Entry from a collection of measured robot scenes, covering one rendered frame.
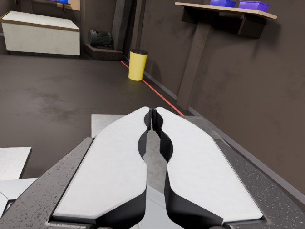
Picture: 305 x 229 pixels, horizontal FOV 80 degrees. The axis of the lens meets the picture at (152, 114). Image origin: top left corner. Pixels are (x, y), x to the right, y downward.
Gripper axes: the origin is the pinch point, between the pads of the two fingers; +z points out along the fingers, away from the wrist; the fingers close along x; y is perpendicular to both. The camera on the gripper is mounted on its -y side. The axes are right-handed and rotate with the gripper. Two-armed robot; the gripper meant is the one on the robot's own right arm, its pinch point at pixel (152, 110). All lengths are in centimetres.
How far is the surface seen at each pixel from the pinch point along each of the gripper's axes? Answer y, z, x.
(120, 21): 19, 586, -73
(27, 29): 42, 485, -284
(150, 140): 41, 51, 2
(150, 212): 38.6, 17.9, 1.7
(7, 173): 62, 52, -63
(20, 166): 63, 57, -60
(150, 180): 41, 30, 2
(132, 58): 90, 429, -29
